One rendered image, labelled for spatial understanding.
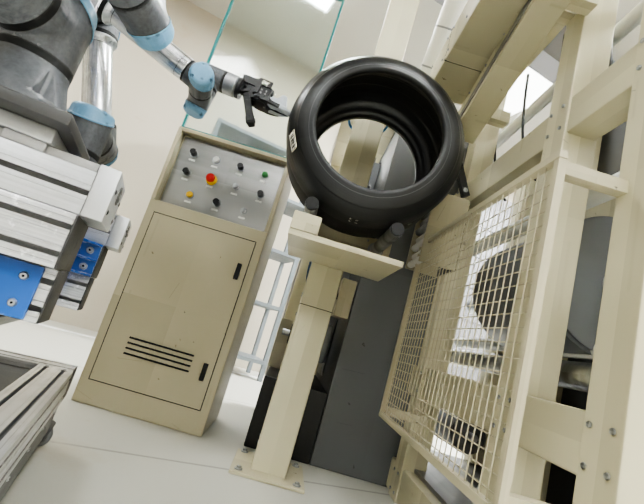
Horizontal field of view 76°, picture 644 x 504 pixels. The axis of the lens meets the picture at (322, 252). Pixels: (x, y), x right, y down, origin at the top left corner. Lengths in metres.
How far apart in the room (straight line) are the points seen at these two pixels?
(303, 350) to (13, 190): 1.12
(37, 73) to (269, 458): 1.34
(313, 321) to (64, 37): 1.16
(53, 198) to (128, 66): 4.38
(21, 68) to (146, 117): 4.08
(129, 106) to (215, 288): 3.33
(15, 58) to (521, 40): 1.34
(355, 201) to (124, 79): 4.02
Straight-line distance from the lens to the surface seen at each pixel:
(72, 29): 0.88
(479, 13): 1.62
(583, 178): 1.00
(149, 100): 4.96
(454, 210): 1.73
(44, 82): 0.85
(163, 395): 1.91
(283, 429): 1.64
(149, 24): 0.84
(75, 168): 0.77
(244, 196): 1.99
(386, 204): 1.29
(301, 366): 1.61
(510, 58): 1.63
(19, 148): 0.79
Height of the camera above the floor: 0.50
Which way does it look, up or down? 12 degrees up
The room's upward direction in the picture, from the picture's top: 16 degrees clockwise
